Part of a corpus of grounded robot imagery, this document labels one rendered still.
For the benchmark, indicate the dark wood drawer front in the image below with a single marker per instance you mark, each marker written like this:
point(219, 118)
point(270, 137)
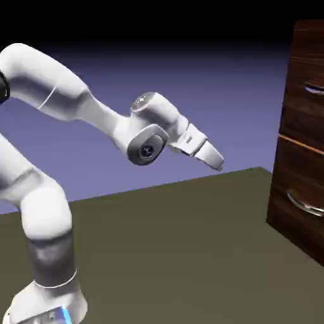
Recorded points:
point(293, 217)
point(301, 108)

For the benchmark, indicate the dark wood cabinet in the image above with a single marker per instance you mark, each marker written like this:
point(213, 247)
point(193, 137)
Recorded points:
point(301, 157)

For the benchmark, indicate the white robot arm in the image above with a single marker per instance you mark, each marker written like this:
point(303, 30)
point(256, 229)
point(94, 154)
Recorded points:
point(58, 93)

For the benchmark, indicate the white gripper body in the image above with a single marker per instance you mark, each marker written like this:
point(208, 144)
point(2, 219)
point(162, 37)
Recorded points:
point(210, 153)

